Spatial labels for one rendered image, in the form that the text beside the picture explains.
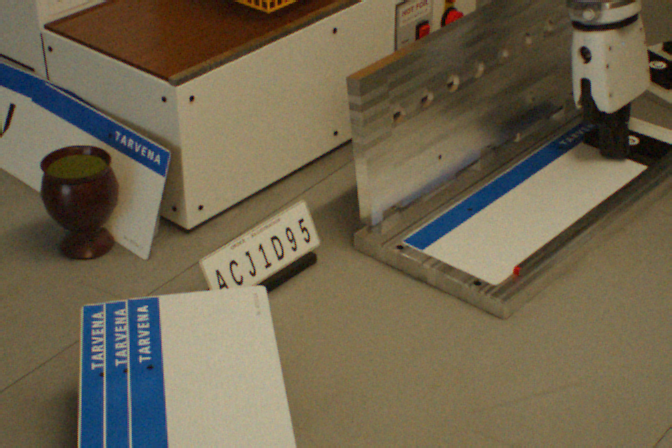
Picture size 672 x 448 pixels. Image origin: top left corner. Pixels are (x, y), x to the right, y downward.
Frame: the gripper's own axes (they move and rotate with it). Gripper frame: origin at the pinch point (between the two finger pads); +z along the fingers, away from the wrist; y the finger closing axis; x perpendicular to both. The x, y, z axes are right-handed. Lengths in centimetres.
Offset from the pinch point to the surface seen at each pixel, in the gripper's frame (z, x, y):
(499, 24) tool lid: -16.1, 10.0, -6.7
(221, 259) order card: -4, 17, -50
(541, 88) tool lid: -5.6, 9.8, 0.1
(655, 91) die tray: 2.4, 6.7, 21.5
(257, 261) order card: -2.0, 16.1, -45.5
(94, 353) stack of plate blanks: -7, 8, -72
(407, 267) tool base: 2.6, 6.0, -33.2
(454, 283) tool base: 3.2, -0.4, -33.2
